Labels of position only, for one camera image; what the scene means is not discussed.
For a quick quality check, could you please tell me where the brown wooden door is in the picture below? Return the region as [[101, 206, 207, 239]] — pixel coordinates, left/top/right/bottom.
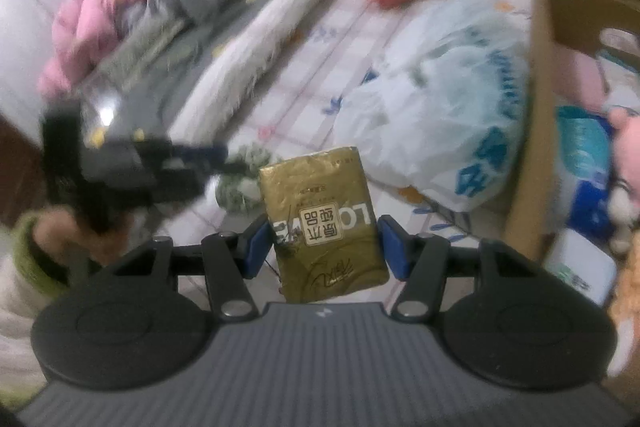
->
[[0, 117, 46, 229]]

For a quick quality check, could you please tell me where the grey sheet yellow print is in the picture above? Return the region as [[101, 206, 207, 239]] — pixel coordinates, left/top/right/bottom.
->
[[78, 0, 269, 140]]

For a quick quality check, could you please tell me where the green white fuzzy cloth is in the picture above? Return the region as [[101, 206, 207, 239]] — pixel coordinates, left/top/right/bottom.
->
[[215, 143, 282, 213]]

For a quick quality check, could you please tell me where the green sleeve forearm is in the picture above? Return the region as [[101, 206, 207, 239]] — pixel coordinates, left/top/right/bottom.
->
[[1, 212, 67, 410]]

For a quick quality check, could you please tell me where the white blue plastic bag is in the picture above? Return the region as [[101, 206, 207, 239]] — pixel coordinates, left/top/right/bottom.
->
[[333, 0, 529, 212]]

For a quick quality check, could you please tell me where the gold tissue pack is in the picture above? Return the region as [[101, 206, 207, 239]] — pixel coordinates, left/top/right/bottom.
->
[[259, 147, 390, 303]]

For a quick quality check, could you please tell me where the pink white plush toy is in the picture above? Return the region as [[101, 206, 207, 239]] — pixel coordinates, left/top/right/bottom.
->
[[556, 46, 639, 257]]

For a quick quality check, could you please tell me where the white green logo pouch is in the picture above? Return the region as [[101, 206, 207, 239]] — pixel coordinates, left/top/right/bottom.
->
[[542, 229, 617, 307]]

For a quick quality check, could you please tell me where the brown cardboard box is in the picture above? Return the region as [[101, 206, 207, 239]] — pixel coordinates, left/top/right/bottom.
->
[[501, 0, 639, 261]]

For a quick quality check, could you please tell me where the checked cartoon bed sheet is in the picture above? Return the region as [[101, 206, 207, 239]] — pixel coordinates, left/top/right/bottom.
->
[[174, 0, 542, 308]]

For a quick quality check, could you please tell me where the person left hand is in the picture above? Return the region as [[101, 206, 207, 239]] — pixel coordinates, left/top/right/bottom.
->
[[32, 207, 132, 268]]

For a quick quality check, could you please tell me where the white frayed blanket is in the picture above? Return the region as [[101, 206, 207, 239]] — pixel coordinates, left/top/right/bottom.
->
[[167, 0, 321, 144]]

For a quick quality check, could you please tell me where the blue white tissue bag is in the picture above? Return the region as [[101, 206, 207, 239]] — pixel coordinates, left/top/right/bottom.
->
[[553, 105, 613, 244]]

